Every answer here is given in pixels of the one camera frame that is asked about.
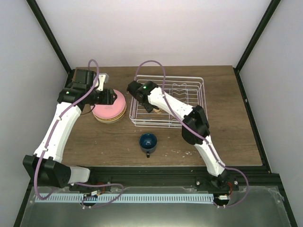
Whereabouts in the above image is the white wire dish rack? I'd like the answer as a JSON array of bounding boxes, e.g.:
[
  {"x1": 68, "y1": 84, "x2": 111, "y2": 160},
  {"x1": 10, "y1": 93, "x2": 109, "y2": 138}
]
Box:
[{"x1": 127, "y1": 75, "x2": 208, "y2": 128}]

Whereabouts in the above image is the left black frame post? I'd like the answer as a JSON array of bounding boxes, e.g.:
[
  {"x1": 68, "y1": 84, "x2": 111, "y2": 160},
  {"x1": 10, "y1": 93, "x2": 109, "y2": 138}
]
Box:
[{"x1": 26, "y1": 0, "x2": 71, "y2": 73}]

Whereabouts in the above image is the right black frame post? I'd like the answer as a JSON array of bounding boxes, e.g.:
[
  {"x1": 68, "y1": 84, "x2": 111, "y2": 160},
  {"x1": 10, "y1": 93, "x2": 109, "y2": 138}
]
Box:
[{"x1": 236, "y1": 0, "x2": 282, "y2": 69}]

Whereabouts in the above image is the dark blue mug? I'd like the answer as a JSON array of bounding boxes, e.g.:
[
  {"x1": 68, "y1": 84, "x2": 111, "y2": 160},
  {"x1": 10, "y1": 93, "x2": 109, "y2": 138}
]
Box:
[{"x1": 139, "y1": 133, "x2": 158, "y2": 158}]

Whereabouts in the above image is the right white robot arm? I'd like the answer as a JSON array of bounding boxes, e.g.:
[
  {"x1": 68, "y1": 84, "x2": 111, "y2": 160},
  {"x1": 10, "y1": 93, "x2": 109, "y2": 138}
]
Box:
[{"x1": 127, "y1": 81, "x2": 230, "y2": 191}]

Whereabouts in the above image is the black frame post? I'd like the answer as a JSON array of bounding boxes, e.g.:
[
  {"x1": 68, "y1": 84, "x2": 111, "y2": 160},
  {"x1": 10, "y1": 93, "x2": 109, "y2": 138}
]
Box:
[
  {"x1": 26, "y1": 0, "x2": 71, "y2": 73},
  {"x1": 236, "y1": 0, "x2": 282, "y2": 69}
]

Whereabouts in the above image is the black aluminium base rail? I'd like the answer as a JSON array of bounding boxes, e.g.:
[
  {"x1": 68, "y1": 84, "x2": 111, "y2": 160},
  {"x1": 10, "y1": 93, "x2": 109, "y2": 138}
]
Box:
[{"x1": 68, "y1": 166, "x2": 282, "y2": 192}]

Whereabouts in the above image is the light blue slotted strip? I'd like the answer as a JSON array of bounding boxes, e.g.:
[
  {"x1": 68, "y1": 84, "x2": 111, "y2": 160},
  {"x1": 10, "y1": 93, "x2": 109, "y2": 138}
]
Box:
[{"x1": 44, "y1": 193, "x2": 214, "y2": 204}]

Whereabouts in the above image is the pink plate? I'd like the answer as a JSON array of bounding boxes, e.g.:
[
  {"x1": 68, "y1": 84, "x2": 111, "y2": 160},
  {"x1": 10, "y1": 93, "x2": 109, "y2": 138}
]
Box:
[{"x1": 92, "y1": 89, "x2": 126, "y2": 120}]

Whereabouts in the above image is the cream shallow bowl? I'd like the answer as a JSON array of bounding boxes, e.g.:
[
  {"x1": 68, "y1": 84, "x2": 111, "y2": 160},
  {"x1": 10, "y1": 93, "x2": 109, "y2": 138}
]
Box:
[{"x1": 153, "y1": 108, "x2": 163, "y2": 114}]

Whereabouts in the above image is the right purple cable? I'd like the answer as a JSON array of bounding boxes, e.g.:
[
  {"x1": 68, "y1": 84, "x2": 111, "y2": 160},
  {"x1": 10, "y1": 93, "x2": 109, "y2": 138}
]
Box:
[{"x1": 136, "y1": 60, "x2": 250, "y2": 209}]

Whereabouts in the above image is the purple cable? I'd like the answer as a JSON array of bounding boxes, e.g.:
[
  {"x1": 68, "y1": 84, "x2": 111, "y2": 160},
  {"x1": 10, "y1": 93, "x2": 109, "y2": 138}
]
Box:
[
  {"x1": 34, "y1": 59, "x2": 125, "y2": 209},
  {"x1": 136, "y1": 60, "x2": 250, "y2": 209}
]

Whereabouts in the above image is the metal front sheet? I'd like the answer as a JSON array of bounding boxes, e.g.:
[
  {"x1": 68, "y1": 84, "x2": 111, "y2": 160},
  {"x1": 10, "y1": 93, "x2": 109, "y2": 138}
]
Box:
[{"x1": 15, "y1": 186, "x2": 293, "y2": 227}]

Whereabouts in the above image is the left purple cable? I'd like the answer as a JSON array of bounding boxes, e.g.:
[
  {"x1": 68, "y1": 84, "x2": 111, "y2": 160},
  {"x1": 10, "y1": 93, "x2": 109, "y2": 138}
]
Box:
[{"x1": 34, "y1": 59, "x2": 125, "y2": 209}]

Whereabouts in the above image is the beige plate stack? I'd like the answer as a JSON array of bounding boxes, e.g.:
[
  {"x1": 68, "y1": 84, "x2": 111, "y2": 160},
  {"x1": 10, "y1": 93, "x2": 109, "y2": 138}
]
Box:
[{"x1": 91, "y1": 107, "x2": 126, "y2": 123}]

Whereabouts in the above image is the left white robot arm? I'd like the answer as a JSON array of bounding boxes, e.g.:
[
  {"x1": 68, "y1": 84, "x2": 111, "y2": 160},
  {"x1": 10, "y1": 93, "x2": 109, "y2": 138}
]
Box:
[{"x1": 23, "y1": 70, "x2": 117, "y2": 191}]

